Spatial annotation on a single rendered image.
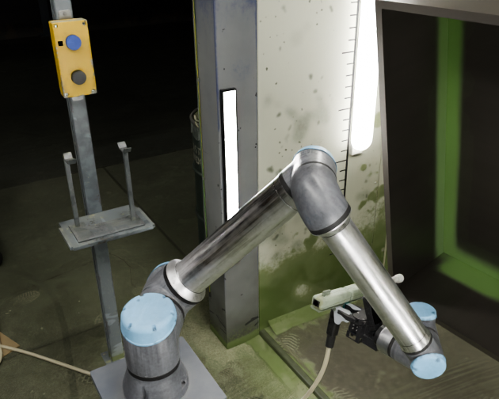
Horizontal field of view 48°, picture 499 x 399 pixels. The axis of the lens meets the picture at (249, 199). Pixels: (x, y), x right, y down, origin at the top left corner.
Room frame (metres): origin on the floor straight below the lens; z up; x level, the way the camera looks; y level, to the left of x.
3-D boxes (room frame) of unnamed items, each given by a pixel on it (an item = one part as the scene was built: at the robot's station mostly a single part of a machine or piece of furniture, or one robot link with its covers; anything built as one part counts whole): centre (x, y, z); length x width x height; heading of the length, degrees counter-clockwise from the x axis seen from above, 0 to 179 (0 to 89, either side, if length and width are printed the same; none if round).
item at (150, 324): (1.21, 0.28, 0.83); 0.17 x 0.15 x 0.18; 173
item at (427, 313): (1.27, -0.49, 0.78); 0.12 x 0.09 x 0.12; 173
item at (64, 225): (1.90, 0.56, 0.78); 0.31 x 0.23 x 0.01; 120
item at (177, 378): (1.20, 0.28, 0.69); 0.19 x 0.19 x 0.10
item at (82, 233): (1.88, 0.55, 0.95); 0.26 x 0.15 x 0.32; 120
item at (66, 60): (1.97, 0.61, 1.42); 0.12 x 0.06 x 0.26; 120
